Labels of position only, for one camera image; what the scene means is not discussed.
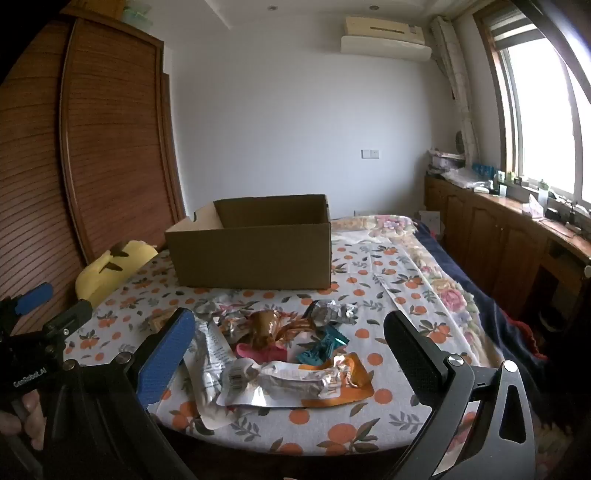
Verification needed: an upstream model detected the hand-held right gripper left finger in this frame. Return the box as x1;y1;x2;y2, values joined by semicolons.
46;307;197;480

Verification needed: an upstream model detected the person's left hand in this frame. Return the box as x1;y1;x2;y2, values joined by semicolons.
0;391;47;450

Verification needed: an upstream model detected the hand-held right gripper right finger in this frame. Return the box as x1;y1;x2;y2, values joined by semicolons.
383;310;536;480

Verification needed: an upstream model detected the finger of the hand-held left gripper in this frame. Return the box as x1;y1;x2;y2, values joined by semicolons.
0;282;53;324
41;299;93;344

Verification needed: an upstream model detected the wooden cabinet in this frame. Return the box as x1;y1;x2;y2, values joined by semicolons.
423;175;591;335

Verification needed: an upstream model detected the teal snack packet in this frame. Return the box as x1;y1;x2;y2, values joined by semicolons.
295;325;348;365

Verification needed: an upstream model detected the brown snack packet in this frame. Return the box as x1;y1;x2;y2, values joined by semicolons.
245;310;320;348

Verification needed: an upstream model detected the pink snack packet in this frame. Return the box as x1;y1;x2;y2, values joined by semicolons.
235;342;288;366

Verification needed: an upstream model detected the window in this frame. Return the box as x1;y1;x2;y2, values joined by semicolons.
473;0;591;208

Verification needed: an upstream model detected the white air conditioner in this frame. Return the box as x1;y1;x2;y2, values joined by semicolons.
341;16;433;62

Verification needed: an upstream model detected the tan snack packet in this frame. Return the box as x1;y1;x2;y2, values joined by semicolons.
140;308;178;334

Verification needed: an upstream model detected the white curtain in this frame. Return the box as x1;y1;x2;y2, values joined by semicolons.
431;15;482;168

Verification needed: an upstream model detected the orange snack packet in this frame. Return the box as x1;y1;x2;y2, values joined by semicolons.
300;352;376;409

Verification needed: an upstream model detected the wooden wardrobe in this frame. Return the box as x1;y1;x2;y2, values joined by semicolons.
0;14;188;324

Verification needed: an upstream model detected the yellow pillow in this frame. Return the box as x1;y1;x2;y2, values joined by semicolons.
75;240;158;306

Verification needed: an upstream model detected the tissue box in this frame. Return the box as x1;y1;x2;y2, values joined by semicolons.
522;194;547;217

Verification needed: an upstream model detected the brown cardboard box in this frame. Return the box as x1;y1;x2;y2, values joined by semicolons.
165;194;333;291

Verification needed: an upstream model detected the pile of papers and boxes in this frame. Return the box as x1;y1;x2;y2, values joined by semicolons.
427;147;467;178

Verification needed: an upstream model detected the crumpled silver snack packet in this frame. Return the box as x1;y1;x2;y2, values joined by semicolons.
305;299;361;326

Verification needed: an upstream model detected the silver barcode snack packet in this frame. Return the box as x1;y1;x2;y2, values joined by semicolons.
217;359;345;409

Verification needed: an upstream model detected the long silver white snack packet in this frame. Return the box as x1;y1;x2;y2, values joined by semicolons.
185;318;241;430

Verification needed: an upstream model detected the floral quilt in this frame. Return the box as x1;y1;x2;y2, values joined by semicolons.
330;215;485;356

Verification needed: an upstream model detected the green storage box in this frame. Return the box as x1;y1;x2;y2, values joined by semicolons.
121;0;154;22

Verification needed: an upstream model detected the orange print bedsheet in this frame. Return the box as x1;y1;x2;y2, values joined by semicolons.
65;226;467;457

